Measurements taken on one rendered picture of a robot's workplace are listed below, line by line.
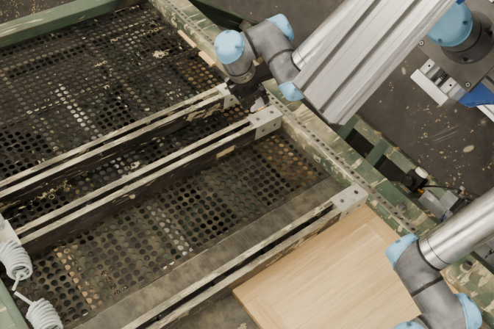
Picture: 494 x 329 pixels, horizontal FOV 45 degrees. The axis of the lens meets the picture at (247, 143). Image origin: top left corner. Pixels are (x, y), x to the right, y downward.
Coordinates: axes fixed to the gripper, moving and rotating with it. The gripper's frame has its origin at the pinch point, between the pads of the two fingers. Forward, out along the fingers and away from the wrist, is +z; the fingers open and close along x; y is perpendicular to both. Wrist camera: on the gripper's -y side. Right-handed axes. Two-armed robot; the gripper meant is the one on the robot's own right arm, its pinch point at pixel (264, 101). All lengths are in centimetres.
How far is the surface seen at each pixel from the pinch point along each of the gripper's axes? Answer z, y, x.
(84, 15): 35, 30, -105
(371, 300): 31, 10, 59
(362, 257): 35, 4, 46
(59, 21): 29, 40, -104
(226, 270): 13, 39, 30
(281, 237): 23.4, 20.2, 28.9
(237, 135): 30.7, 10.9, -12.5
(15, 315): -29, 80, 21
